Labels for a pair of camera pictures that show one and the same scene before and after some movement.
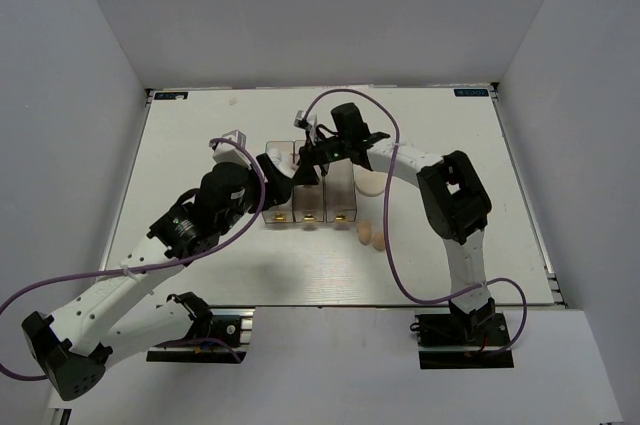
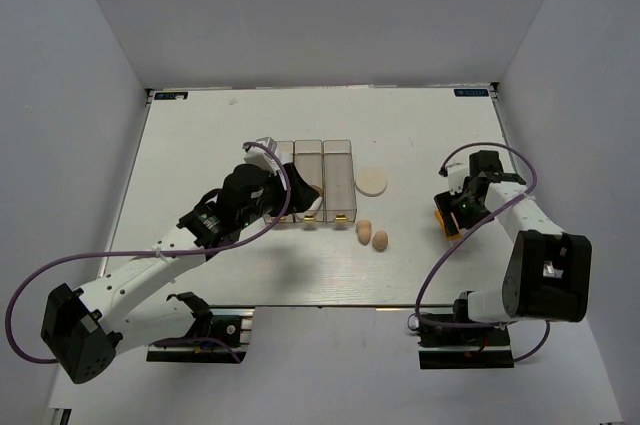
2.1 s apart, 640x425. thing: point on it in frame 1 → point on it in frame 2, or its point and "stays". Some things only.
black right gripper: [310, 154] → [447, 203]
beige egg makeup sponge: [379, 242] stays
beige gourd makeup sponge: [364, 231] stays
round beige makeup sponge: [369, 182] stays
